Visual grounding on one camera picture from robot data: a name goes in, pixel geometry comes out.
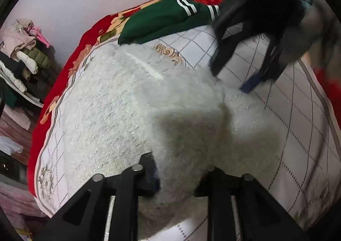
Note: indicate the pink clothes pile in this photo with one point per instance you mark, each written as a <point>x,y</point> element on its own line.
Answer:
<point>16,40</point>

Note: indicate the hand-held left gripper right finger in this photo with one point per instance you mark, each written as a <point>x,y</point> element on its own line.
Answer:
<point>234,198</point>

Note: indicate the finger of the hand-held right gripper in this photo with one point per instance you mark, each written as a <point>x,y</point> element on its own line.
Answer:
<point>253,84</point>
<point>223,52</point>

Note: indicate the white fuzzy jacket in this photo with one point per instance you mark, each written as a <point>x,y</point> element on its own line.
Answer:
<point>138,124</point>

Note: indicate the black metal clothes rack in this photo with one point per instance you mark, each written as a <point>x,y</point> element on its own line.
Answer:
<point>29,94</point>

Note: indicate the olive puffer jacket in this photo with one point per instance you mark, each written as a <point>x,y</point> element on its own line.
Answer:
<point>37,57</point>

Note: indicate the pale pink fluffy coat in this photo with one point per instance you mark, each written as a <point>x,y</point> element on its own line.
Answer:
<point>14,120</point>

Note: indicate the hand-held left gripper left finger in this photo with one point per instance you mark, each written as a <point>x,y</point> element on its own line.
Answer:
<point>125,190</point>

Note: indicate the hanging green garment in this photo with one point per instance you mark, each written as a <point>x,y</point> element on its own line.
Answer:
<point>8,97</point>

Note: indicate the bright pink hanging item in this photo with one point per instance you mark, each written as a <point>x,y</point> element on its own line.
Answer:
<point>41,37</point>

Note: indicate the white puffer jacket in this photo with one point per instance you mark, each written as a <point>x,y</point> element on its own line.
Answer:
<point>16,76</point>

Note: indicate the folded green striped garment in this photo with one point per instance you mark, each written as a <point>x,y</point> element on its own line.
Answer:
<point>165,21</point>

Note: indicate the pink patterned cover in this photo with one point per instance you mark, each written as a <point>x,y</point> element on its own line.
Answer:
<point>18,198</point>

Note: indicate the white folded cloth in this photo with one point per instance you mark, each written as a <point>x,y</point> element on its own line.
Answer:
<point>9,145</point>

